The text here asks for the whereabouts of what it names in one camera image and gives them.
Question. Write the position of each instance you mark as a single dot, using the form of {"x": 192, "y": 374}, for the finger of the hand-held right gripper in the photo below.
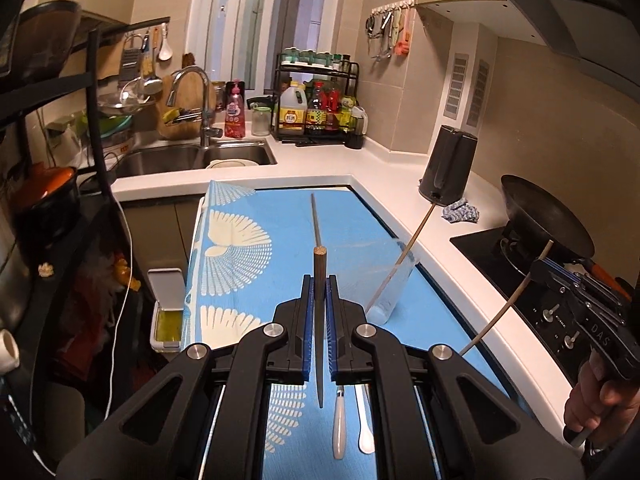
{"x": 565, "y": 271}
{"x": 555, "y": 285}

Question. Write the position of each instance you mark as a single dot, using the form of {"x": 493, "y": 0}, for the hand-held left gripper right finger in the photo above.
{"x": 334, "y": 340}

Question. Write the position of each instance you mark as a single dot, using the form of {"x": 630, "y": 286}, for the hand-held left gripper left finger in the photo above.
{"x": 307, "y": 340}

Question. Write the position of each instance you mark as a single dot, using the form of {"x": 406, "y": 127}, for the dark wooden chopstick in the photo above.
{"x": 320, "y": 310}

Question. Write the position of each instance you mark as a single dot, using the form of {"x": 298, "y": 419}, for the light bamboo chopstick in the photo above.
{"x": 500, "y": 310}
{"x": 412, "y": 240}

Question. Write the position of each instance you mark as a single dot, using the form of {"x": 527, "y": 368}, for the clear plastic utensil holder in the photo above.
{"x": 395, "y": 295}

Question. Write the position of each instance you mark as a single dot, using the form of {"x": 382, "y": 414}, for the person's right hand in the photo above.
{"x": 587, "y": 400}

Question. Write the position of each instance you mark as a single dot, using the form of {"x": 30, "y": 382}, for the black gas stove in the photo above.
{"x": 505, "y": 270}

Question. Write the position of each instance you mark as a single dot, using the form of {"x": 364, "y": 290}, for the black wok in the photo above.
{"x": 545, "y": 220}

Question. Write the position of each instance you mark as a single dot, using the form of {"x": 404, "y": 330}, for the blue patterned tablecloth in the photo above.
{"x": 360, "y": 230}

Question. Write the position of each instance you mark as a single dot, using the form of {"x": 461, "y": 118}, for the blue white dish cloth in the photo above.
{"x": 461, "y": 211}

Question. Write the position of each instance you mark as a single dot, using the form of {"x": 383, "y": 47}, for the white trash bin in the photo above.
{"x": 166, "y": 305}

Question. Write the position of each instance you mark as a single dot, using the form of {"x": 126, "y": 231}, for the black electric kettle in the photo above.
{"x": 447, "y": 165}

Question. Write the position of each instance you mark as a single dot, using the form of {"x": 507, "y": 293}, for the white bowl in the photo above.
{"x": 232, "y": 163}

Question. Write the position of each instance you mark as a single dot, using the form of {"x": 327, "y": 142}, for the yellow toy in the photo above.
{"x": 124, "y": 270}

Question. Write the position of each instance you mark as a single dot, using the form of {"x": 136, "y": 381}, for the small oil dispenser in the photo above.
{"x": 359, "y": 125}

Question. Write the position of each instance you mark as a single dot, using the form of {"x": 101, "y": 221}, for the glass jar green lid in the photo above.
{"x": 260, "y": 120}

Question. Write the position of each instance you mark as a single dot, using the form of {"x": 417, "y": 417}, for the green oil bottle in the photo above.
{"x": 347, "y": 112}

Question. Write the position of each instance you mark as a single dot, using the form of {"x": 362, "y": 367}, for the yellow-label oil bottle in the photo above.
{"x": 291, "y": 112}

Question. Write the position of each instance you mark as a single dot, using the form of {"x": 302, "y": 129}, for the dark soy sauce bottle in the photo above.
{"x": 316, "y": 110}

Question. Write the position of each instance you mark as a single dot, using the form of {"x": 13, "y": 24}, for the steel sink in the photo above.
{"x": 165, "y": 157}

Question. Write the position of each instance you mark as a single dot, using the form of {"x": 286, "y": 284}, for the red-label sauce bottle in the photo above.
{"x": 333, "y": 107}

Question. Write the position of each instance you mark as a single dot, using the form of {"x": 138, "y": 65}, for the black spice rack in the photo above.
{"x": 355, "y": 100}

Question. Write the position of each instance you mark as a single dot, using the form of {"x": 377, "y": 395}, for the red dish soap bottle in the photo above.
{"x": 234, "y": 110}

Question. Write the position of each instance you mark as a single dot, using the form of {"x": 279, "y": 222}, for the steel faucet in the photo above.
{"x": 205, "y": 100}

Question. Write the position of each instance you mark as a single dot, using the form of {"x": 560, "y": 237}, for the range hood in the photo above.
{"x": 575, "y": 0}

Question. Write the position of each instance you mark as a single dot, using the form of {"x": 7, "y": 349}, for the wooden cutting board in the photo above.
{"x": 187, "y": 95}

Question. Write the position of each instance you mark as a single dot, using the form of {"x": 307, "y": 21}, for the orange peeler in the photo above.
{"x": 402, "y": 40}

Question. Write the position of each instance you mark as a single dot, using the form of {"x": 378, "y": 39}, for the row of spice jars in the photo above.
{"x": 312, "y": 56}

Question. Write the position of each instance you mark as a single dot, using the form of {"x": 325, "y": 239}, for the green basin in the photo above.
{"x": 112, "y": 125}

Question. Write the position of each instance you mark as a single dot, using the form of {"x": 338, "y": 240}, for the white plastic pipe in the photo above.
{"x": 7, "y": 352}

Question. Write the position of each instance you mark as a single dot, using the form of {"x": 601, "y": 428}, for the metal strainer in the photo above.
{"x": 125, "y": 100}

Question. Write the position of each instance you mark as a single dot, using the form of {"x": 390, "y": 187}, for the orange pot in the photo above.
{"x": 45, "y": 190}

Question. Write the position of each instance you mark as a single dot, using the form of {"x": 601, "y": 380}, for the black shelf rack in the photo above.
{"x": 97, "y": 110}

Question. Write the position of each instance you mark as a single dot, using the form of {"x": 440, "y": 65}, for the white ladle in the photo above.
{"x": 165, "y": 47}

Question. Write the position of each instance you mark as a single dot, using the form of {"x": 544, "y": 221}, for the metal grater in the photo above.
{"x": 129, "y": 60}

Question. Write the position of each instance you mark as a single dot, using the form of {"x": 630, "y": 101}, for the hanging utensils on rail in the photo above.
{"x": 382, "y": 35}

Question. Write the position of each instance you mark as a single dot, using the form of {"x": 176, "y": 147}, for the wall hook rail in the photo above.
{"x": 395, "y": 6}

